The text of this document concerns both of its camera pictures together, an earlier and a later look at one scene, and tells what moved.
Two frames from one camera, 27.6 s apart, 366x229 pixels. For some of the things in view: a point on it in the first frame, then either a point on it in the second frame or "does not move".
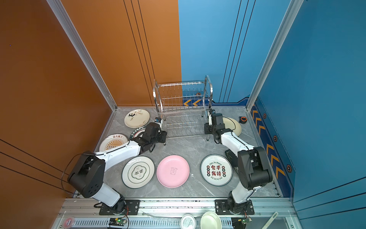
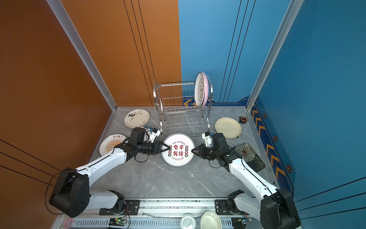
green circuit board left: [117, 221] does not move
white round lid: [188, 221] does not move
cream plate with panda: [137, 118] does not move
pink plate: [173, 171] -> [206, 85]
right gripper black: [207, 126] -> [201, 153]
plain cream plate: [232, 125] does not move
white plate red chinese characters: [216, 170] -> [180, 153]
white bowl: [210, 220] does not move
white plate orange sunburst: [112, 140] does not move
